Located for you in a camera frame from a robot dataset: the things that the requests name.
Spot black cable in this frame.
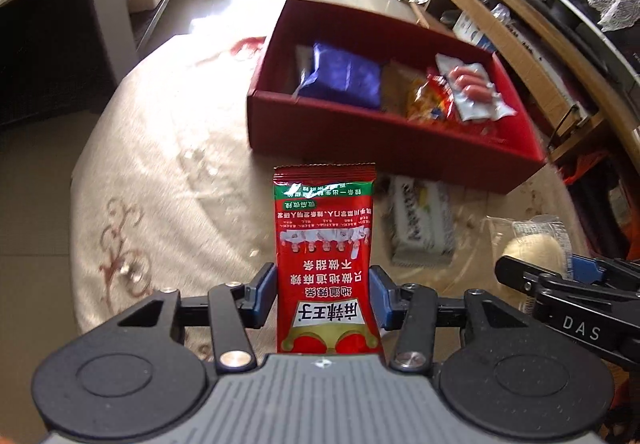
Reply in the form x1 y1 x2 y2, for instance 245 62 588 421
547 104 586 160

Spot red green snack packet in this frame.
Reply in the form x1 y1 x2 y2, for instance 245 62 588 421
272 163 386 356

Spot blue white box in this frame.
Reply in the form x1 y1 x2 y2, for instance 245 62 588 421
452 11 496 50

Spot clear orange snack packet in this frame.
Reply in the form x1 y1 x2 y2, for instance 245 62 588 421
402 74 458 122

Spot clear sausage packet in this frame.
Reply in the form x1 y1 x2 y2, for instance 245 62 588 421
434 53 518 122

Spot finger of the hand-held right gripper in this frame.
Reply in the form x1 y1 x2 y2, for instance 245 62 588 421
570 251 640 292
494 255 626 312

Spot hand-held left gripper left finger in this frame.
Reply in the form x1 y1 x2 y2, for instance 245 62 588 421
116 264 278 372

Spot blue snack packet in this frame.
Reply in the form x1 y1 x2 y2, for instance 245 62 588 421
297 42 383 110

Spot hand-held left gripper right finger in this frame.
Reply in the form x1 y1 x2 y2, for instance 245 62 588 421
369 266 528 372

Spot red cardboard box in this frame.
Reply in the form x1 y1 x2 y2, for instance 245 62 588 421
246 0 548 195

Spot orange plastic bag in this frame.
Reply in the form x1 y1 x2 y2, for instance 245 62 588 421
565 151 608 185

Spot dark coffee table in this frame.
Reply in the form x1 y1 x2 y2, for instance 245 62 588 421
0 0 191 125

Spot clear bun packet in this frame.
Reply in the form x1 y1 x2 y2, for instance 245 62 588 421
480 214 576 282

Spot white grey snack packet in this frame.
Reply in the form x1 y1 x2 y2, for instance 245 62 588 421
382 174 457 267

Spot wooden television cabinet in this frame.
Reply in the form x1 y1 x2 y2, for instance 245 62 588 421
370 0 640 165

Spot white set-top box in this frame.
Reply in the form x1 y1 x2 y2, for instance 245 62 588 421
500 24 576 100

